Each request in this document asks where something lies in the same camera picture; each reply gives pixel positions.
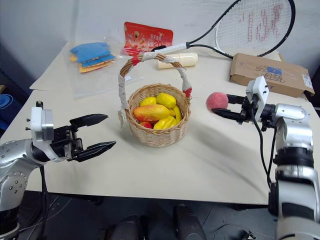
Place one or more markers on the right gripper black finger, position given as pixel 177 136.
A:
pixel 228 113
pixel 236 99

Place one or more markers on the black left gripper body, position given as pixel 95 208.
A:
pixel 62 142

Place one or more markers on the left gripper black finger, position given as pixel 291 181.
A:
pixel 95 149
pixel 90 119

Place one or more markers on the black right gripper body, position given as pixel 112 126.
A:
pixel 248 111

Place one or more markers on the pink peach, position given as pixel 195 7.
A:
pixel 217 100

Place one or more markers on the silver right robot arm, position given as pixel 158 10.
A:
pixel 295 160

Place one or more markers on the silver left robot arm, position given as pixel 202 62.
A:
pixel 15 160

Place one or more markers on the clear plastic bag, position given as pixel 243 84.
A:
pixel 100 80

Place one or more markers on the brown cardboard box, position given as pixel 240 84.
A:
pixel 270 72

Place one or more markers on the yellow banana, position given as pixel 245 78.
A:
pixel 178 113

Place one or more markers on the yellow cloth stack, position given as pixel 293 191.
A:
pixel 92 67

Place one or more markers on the small red fruit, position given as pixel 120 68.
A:
pixel 146 124

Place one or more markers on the orange yellow mango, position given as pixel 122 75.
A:
pixel 150 112

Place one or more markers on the yellow lemon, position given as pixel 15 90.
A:
pixel 148 101
pixel 166 100

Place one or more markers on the cream plastic bottle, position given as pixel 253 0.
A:
pixel 186 59

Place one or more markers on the yellow starfruit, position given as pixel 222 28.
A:
pixel 165 123

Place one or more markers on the blue round object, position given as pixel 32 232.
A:
pixel 5 105

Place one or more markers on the blue cloth stack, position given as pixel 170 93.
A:
pixel 92 51

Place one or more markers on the beige table cloth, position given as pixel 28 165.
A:
pixel 175 170

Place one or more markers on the black white tennis racket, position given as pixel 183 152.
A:
pixel 175 47

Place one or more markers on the dark rounded shape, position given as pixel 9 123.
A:
pixel 187 222
pixel 130 228

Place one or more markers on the red snack bag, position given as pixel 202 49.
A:
pixel 147 37

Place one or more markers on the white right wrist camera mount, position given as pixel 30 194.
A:
pixel 258 92

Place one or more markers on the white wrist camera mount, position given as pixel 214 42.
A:
pixel 258 92
pixel 37 120

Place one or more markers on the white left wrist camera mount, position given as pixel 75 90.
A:
pixel 37 120

